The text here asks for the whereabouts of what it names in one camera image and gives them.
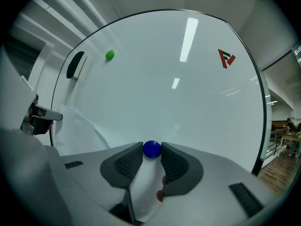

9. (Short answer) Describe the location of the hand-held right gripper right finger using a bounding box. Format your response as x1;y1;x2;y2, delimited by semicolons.
160;142;204;197

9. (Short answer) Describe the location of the metal railing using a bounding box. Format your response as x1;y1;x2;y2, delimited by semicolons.
268;127;289;157

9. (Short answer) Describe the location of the black whiteboard eraser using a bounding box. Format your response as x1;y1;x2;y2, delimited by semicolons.
66;51;88;81

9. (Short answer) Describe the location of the blue round magnet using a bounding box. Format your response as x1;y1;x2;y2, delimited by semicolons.
143;140;162;160

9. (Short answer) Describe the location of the wooden table with white legs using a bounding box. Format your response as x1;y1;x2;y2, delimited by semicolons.
280;132;301;165

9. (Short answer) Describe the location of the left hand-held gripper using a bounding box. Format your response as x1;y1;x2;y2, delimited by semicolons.
20;93;63;136

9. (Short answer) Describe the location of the large white whiteboard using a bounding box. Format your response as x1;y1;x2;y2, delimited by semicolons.
50;8;271;177

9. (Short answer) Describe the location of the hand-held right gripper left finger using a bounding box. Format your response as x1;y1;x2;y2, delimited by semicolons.
100;141;144;189

